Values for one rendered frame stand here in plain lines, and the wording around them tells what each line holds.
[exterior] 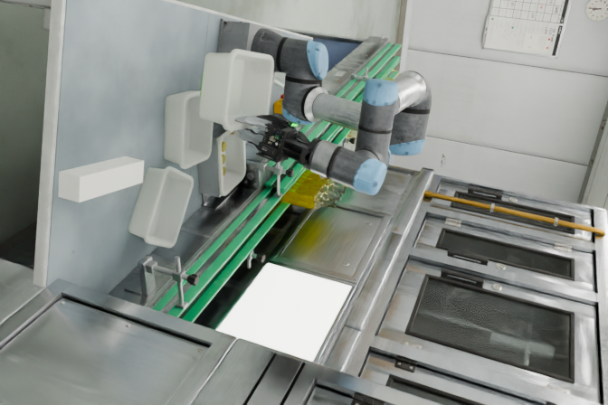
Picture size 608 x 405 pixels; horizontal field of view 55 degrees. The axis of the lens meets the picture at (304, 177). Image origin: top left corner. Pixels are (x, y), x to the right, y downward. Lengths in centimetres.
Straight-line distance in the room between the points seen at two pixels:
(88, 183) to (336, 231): 109
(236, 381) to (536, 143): 736
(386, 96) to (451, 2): 663
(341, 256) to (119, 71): 103
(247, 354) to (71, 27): 80
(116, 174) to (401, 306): 103
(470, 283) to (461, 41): 602
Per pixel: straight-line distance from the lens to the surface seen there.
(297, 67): 190
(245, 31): 192
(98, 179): 147
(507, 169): 851
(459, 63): 804
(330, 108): 183
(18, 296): 152
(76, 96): 145
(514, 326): 205
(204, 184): 199
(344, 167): 121
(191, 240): 189
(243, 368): 125
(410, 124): 165
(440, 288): 211
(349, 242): 219
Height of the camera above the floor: 170
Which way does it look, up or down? 18 degrees down
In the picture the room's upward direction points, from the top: 103 degrees clockwise
